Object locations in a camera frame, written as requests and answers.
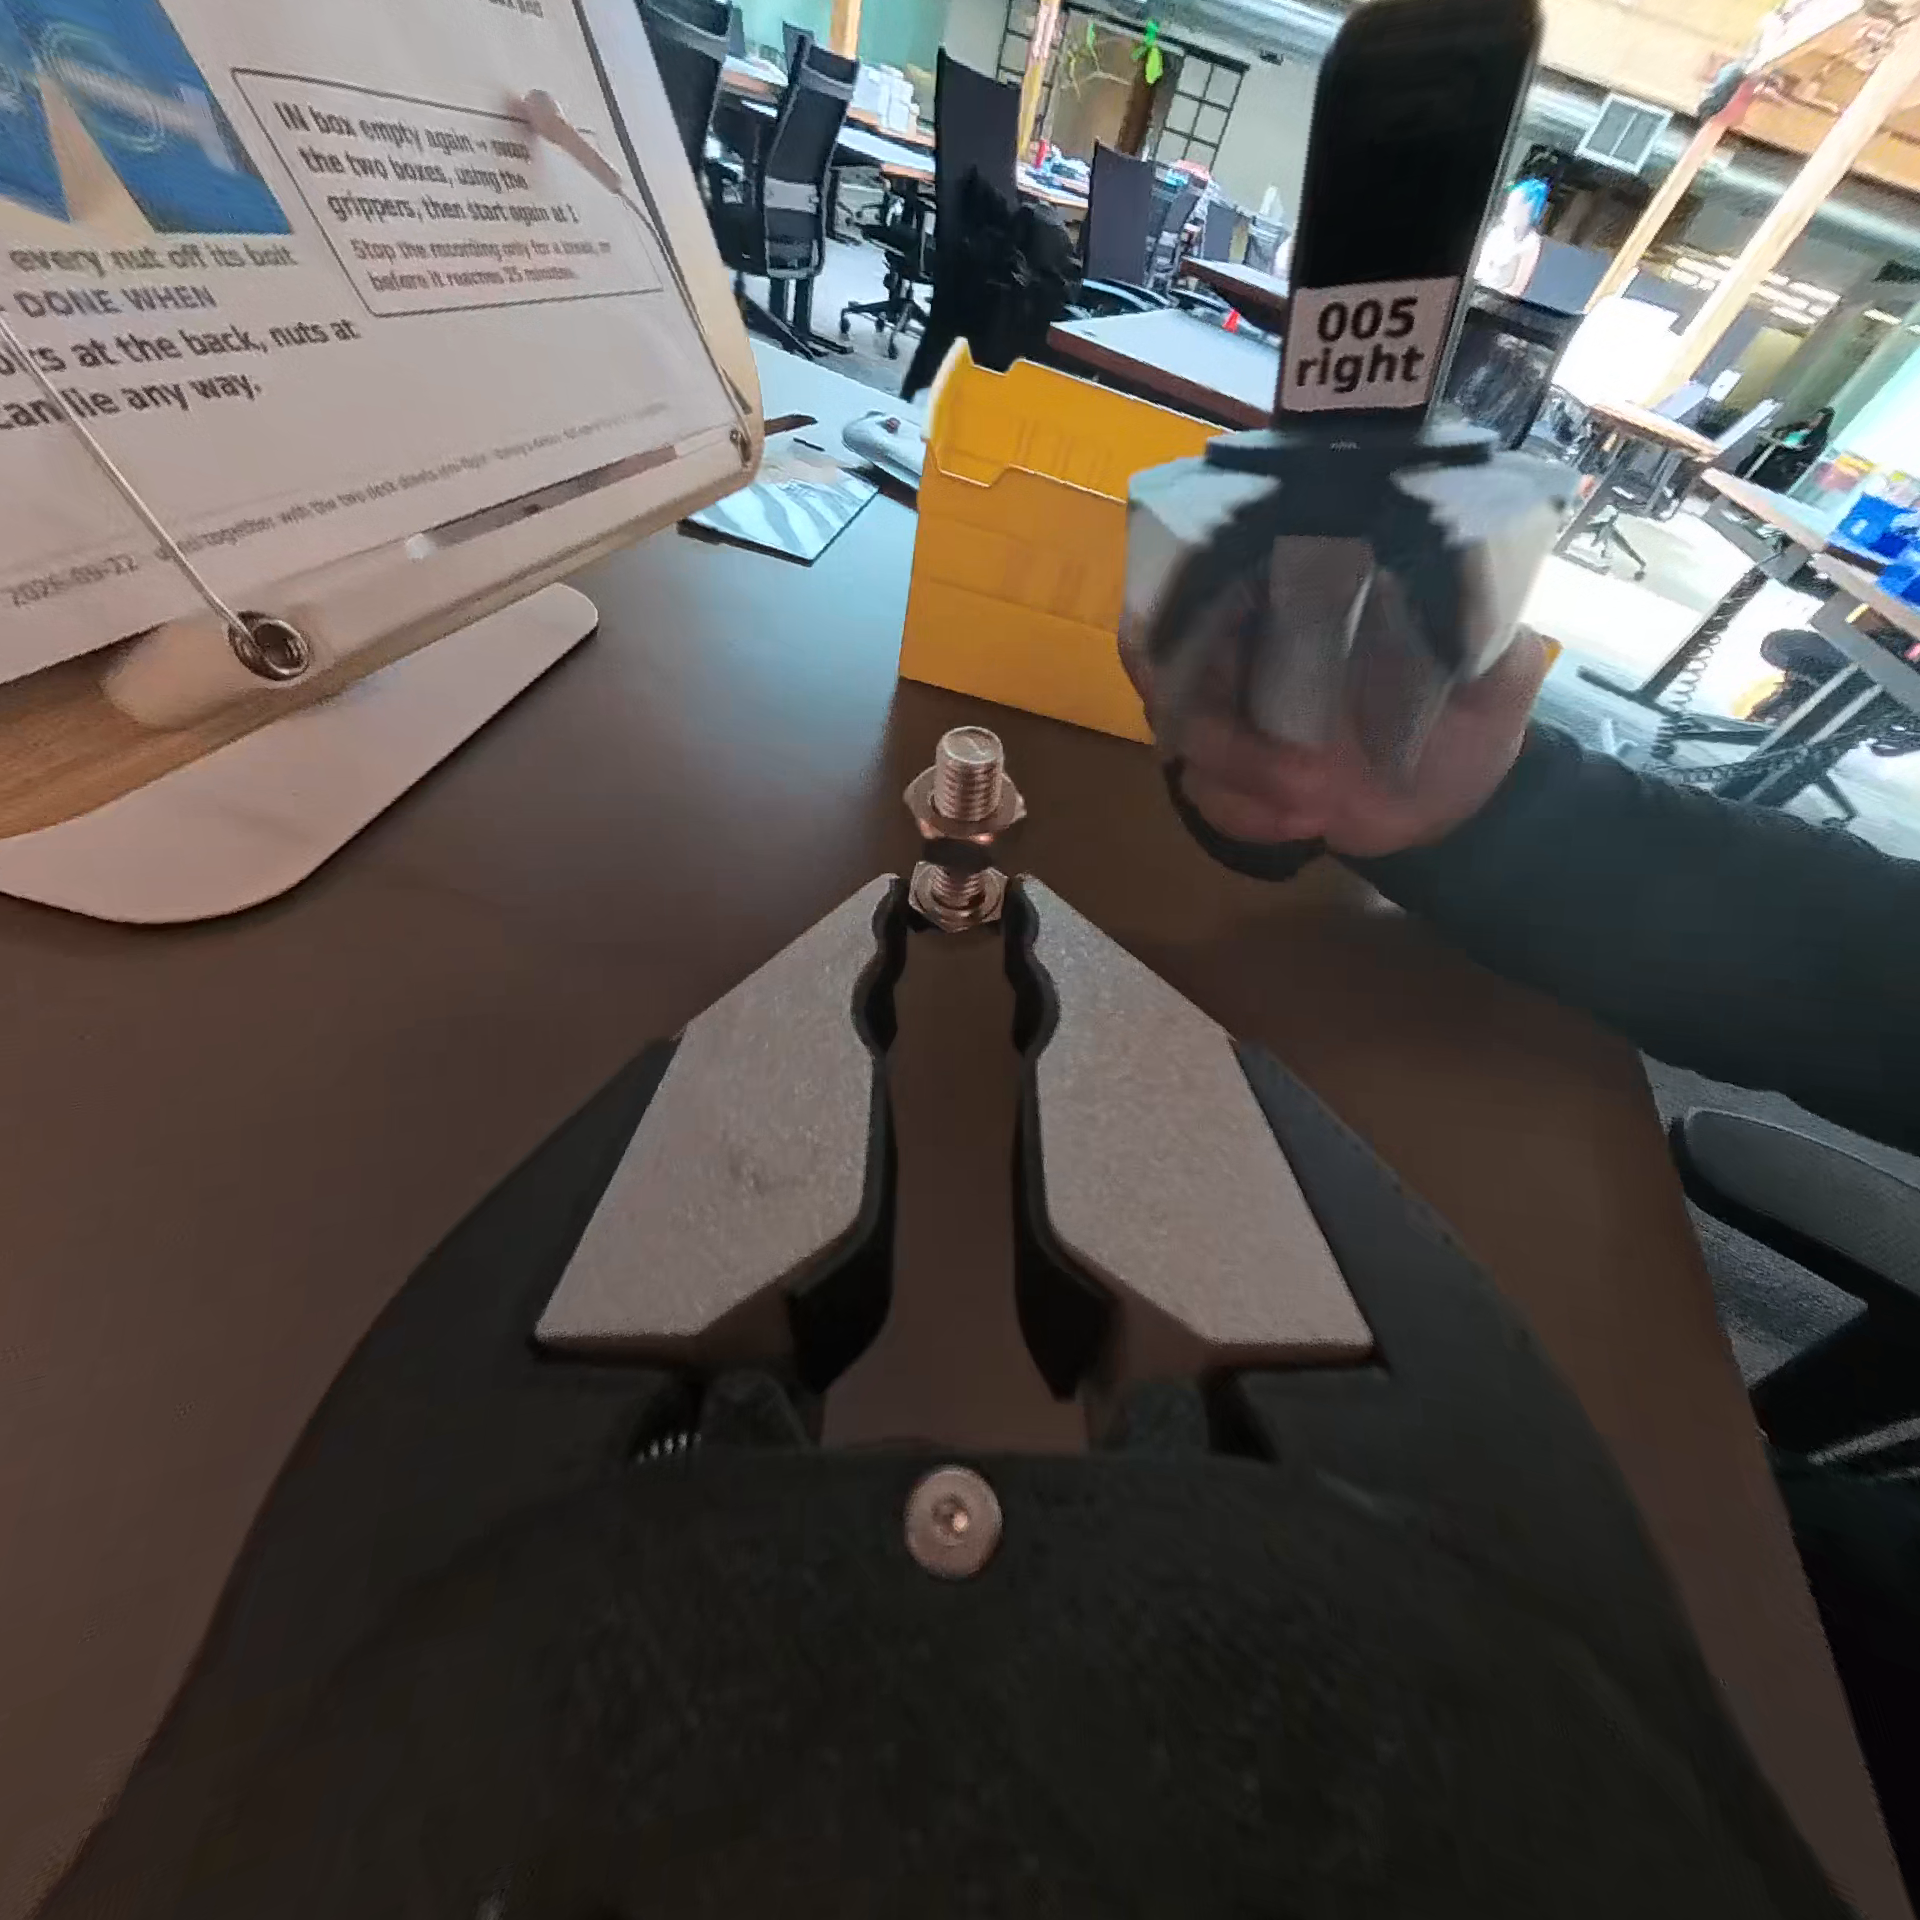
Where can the silver hex nut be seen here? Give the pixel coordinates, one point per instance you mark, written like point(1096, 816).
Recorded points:
point(962, 812)

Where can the grey rounded device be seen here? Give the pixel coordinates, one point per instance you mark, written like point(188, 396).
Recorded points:
point(886, 442)

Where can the black office chair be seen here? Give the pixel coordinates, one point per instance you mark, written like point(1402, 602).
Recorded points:
point(811, 181)
point(1133, 217)

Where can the silver bolt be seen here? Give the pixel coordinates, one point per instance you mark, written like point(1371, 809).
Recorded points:
point(968, 758)

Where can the blue plastic bins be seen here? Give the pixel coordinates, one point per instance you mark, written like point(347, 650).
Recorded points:
point(1882, 524)

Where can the grey office chair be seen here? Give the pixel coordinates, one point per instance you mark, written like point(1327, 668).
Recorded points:
point(1786, 1185)

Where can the person's right hand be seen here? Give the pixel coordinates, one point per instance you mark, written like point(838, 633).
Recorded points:
point(1395, 786)

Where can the black chair with jacket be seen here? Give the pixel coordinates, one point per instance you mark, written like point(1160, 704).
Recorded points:
point(984, 224)

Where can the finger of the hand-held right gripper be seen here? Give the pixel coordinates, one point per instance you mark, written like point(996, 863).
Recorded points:
point(1508, 580)
point(1162, 524)

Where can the yellow plastic bin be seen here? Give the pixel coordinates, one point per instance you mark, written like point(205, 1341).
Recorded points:
point(1020, 569)

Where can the grey desk with wooden edge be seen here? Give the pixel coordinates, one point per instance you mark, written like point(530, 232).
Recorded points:
point(1156, 353)

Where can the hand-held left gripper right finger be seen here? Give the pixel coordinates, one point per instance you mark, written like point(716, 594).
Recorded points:
point(1172, 1185)

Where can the printed instruction sheet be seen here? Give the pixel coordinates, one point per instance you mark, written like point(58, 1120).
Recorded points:
point(376, 390)

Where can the black patterned card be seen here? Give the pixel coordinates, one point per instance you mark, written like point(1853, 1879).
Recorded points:
point(780, 504)

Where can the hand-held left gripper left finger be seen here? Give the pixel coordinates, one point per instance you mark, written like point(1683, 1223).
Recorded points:
point(735, 1185)

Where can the wooden standing desk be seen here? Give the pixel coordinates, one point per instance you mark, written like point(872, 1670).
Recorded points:
point(1651, 425)

